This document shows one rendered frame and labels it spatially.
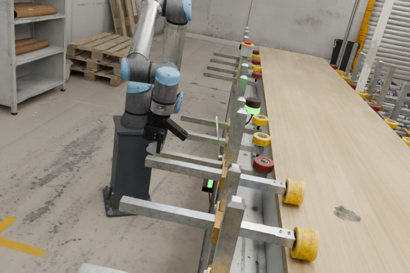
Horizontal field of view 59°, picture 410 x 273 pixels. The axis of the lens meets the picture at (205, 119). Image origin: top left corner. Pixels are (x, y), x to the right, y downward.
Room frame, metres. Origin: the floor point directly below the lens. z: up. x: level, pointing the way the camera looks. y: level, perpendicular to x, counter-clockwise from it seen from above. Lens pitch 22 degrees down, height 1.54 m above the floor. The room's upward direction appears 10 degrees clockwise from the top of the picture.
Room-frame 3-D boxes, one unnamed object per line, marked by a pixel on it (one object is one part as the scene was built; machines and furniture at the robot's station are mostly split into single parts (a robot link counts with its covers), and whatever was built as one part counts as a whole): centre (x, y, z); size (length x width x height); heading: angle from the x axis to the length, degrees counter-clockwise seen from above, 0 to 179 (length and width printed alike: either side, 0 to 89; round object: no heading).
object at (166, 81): (1.30, 0.17, 1.14); 0.10 x 0.09 x 0.12; 6
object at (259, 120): (1.78, -0.29, 0.85); 0.08 x 0.08 x 0.11
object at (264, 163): (1.28, -0.26, 0.85); 0.08 x 0.08 x 0.11
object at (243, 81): (1.57, -0.14, 0.92); 0.04 x 0.04 x 0.48; 87
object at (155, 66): (1.41, 0.19, 1.14); 0.12 x 0.12 x 0.09; 6
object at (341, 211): (1.00, -0.50, 0.91); 0.09 x 0.07 x 0.02; 55
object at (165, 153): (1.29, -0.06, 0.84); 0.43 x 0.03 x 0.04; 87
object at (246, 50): (2.08, -0.17, 1.18); 0.07 x 0.07 x 0.08; 87
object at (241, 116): (1.07, -0.11, 0.93); 0.04 x 0.04 x 0.48; 87
